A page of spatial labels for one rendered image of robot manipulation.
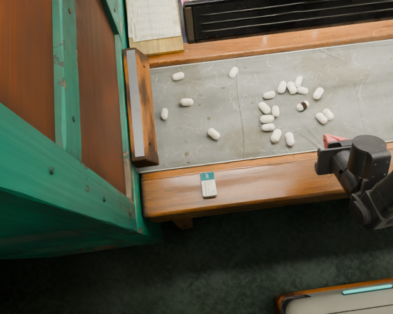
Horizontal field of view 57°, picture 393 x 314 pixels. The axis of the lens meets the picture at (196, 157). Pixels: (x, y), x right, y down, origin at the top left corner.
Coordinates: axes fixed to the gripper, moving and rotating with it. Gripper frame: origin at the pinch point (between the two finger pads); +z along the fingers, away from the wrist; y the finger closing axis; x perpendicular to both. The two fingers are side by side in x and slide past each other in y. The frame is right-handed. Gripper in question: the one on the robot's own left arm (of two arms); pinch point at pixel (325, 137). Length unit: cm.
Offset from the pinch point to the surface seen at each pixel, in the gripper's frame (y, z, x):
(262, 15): 15.1, 0.3, -29.3
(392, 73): -27.3, 22.6, -3.0
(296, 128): 2.5, 13.0, 4.7
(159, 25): 36, 37, -20
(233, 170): 21.4, 3.8, 9.0
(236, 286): 20, 25, 90
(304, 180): 4.0, 0.0, 12.2
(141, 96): 41.7, 13.3, -10.2
